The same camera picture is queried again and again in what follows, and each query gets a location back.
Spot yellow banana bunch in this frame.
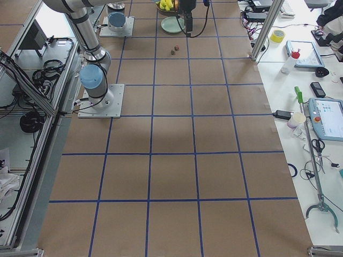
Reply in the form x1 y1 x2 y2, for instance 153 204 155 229
158 0 174 11

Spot teach pendant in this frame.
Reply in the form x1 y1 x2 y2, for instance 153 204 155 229
308 98 342 141
285 40 325 68

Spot black power adapter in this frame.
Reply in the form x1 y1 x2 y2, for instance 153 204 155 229
272 110 292 120

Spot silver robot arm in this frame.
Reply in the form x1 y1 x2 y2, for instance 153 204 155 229
44 1 113 111

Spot paper cup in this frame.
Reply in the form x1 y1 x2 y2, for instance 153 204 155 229
287 112 306 129

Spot wicker fruit basket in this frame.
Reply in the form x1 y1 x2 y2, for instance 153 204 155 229
156 6 177 16

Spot long reach grabber tool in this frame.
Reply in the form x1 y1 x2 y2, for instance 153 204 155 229
294 86 340 233

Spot black phone remote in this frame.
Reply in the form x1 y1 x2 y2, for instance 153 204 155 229
310 82 326 98

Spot blue tape roll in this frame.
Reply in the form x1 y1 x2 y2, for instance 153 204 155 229
287 163 298 178

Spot light green plate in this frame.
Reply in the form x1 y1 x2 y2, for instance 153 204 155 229
161 17 185 34

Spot teach pendant far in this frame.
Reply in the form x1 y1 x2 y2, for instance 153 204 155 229
285 40 325 68

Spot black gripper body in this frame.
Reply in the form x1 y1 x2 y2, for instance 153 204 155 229
178 0 196 36

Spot black scissors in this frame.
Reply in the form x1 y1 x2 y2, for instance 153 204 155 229
311 139 325 173

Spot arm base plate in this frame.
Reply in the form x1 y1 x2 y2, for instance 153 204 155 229
78 84 125 118
100 17 135 37

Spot aluminium frame post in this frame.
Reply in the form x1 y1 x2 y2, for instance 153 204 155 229
251 0 284 61

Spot teach pendant near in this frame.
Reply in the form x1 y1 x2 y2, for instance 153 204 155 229
308 98 342 141

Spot yellow tape roll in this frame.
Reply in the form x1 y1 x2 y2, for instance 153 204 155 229
270 29 285 43

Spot white squeeze bottle red cap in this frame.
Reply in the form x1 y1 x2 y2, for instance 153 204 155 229
280 49 300 74

